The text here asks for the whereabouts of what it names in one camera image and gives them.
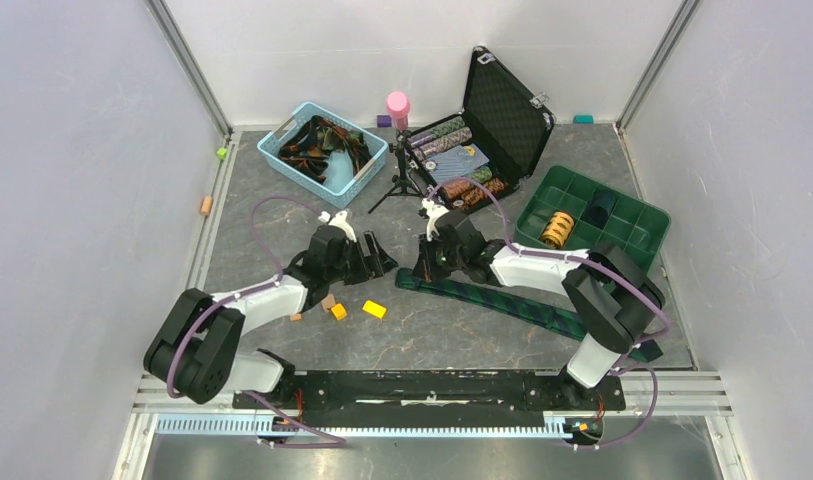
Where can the teal small block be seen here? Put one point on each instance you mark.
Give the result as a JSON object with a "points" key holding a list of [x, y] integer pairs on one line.
{"points": [[583, 119]]}

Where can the pile of dark ties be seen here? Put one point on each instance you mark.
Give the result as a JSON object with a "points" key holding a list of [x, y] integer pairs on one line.
{"points": [[310, 149]]}

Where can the aluminium slotted rail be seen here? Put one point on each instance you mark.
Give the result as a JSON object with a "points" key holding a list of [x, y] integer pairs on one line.
{"points": [[671, 393]]}

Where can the black small tripod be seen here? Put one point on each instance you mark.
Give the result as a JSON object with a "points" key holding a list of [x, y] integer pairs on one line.
{"points": [[403, 185]]}

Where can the brown wooden block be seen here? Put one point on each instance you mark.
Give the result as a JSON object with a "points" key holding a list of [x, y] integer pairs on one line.
{"points": [[328, 302]]}

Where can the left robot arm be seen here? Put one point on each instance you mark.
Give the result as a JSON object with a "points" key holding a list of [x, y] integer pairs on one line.
{"points": [[195, 351]]}

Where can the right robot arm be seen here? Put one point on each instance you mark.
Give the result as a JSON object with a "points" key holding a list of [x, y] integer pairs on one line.
{"points": [[611, 294]]}

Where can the orange block on rail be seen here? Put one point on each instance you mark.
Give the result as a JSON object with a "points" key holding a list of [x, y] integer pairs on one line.
{"points": [[206, 206]]}

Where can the light blue perforated basket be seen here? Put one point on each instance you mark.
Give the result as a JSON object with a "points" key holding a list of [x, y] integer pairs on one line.
{"points": [[341, 185]]}

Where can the green navy striped tie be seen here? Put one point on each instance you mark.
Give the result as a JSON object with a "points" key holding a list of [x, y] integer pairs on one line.
{"points": [[555, 319]]}

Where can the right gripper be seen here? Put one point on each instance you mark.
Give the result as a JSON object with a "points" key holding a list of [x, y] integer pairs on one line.
{"points": [[424, 267]]}

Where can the purple small block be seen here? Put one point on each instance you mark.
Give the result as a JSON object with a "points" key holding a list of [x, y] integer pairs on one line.
{"points": [[383, 121]]}

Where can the black open carrying case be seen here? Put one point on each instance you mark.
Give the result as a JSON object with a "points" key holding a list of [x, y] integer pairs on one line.
{"points": [[496, 138]]}

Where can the green compartment tray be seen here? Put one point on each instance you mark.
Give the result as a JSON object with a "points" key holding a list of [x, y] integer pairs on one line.
{"points": [[639, 228]]}

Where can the pink cylinder on tripod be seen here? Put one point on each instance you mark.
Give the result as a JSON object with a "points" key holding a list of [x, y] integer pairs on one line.
{"points": [[398, 106]]}

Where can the rolled navy tie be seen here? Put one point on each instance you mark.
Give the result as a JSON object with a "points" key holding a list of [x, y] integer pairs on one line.
{"points": [[600, 207]]}

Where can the small yellow cube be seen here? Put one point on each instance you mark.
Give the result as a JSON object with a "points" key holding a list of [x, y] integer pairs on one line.
{"points": [[339, 311]]}

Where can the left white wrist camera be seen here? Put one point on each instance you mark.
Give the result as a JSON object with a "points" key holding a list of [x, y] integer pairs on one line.
{"points": [[340, 220]]}

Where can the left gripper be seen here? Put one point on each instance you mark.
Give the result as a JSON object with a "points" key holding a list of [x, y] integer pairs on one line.
{"points": [[377, 264]]}

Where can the yellow rectangular block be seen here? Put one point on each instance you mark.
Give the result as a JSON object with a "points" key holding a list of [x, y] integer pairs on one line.
{"points": [[374, 309]]}

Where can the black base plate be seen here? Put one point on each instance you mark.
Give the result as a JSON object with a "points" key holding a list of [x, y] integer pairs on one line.
{"points": [[438, 398]]}

